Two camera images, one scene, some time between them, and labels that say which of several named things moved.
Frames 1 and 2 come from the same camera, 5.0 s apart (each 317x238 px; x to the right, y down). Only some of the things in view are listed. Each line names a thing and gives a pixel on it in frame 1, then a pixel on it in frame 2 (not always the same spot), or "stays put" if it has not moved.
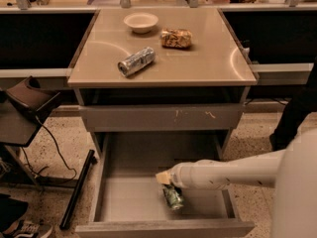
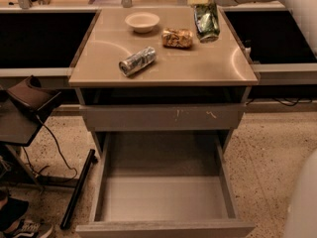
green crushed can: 173,195 -> 207,22
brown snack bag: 179,38 stays put
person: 299,107 -> 13,209
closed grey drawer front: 163,118 stays put
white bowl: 141,22 stays put
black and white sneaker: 22,228 stays put
